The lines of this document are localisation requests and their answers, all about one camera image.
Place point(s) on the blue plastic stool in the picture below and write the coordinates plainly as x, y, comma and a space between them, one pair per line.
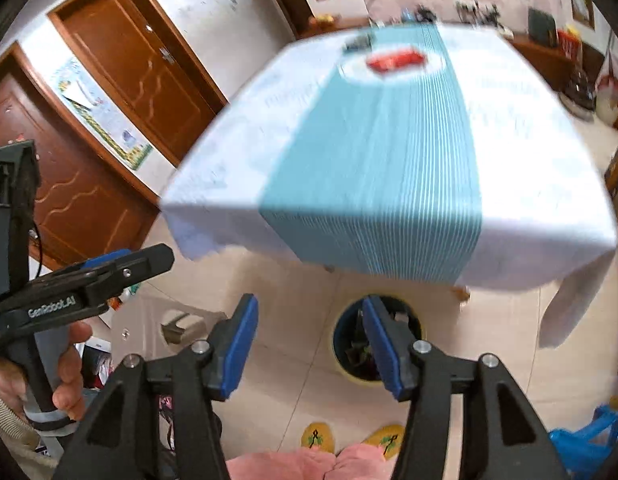
589, 450

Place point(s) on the white bucket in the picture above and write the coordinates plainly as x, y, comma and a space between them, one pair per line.
609, 102

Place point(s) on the blue printed tablecloth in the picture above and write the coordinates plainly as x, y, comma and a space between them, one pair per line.
379, 170

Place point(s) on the black bin with yellow rim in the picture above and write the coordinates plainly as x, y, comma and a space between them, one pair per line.
346, 332

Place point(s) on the person's left hand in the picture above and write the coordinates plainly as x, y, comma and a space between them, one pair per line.
69, 380

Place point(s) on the black cooking pot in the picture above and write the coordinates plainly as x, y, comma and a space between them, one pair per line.
579, 92

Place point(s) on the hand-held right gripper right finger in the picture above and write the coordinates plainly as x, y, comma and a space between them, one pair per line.
384, 350

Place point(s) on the brown wooden door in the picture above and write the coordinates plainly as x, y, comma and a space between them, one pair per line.
139, 75
79, 200

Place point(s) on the dark grey wrapper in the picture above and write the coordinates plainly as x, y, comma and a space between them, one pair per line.
359, 43

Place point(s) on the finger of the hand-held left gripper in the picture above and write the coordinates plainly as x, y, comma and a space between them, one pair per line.
106, 259
139, 270

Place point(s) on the person's left forearm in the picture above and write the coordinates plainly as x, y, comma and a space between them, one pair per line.
14, 440

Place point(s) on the red white bag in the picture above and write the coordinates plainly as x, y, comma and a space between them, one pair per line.
394, 60

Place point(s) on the dark green appliance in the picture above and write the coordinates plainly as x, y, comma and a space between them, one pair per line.
541, 27

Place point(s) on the red basket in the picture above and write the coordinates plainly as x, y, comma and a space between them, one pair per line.
569, 42

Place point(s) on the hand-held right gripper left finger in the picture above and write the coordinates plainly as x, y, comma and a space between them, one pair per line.
241, 347

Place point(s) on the wall poster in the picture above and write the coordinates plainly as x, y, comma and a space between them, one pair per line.
99, 115

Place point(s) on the yellow slipper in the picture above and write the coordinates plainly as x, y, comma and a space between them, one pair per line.
384, 441
316, 439

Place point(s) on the fruit bowl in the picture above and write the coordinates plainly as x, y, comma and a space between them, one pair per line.
321, 21

